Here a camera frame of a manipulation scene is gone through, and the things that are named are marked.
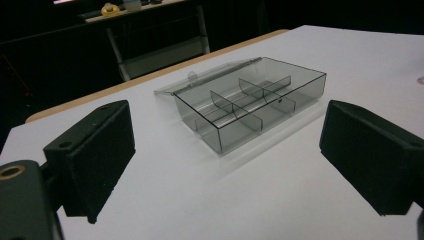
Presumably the clear grey compartment box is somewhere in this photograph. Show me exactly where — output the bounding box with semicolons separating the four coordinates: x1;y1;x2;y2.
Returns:
153;56;328;156

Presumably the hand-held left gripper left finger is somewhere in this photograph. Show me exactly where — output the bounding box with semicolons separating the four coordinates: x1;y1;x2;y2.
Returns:
42;99;137;225

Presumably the yellow tape roll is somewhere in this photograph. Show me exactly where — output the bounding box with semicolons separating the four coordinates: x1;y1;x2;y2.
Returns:
100;2;121;18

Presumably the white metal shelf table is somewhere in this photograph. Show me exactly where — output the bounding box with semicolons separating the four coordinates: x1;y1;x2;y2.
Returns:
78;0;212;83

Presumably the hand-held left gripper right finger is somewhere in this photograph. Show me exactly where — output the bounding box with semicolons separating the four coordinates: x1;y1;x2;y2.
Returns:
318;99;424;217

